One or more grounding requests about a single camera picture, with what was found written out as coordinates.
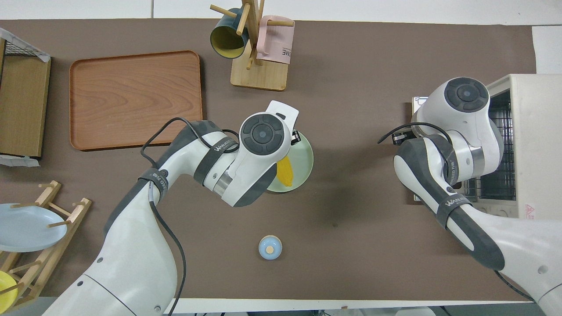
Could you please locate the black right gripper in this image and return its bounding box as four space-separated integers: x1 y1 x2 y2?
392 131 416 147

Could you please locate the pale green plate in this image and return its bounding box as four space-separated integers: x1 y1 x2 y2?
263 131 315 194

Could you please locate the yellow corn cob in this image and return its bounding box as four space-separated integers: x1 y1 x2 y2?
276 155 295 188

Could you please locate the white toaster oven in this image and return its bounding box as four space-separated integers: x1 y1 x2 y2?
459 74 562 220

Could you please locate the wooden mug tree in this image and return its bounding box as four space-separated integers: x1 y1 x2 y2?
209 0 296 92

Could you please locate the brown table mat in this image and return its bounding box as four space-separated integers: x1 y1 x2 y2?
0 18 537 303

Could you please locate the pink mug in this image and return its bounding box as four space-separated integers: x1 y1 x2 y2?
256 15 295 65

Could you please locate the dark blue mug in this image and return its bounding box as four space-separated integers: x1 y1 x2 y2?
209 8 250 60

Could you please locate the brown wooden tray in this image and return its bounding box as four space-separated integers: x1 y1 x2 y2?
69 50 205 152

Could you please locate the wooden dish rack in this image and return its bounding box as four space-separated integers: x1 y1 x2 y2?
0 180 93 315

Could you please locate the wooden shelf box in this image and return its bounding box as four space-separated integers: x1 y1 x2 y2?
0 37 52 159

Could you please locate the light blue plate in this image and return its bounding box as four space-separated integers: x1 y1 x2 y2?
0 203 68 253

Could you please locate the yellow plate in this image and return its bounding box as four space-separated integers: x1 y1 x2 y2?
0 270 19 310

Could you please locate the metal oven wire rack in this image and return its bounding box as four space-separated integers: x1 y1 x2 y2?
460 93 515 201

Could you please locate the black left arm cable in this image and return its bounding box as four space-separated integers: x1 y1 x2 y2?
140 116 241 316

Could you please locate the wooden box with wire rack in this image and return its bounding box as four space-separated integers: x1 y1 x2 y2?
0 27 51 168

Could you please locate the black wire basket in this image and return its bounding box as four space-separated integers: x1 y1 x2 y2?
0 28 50 60

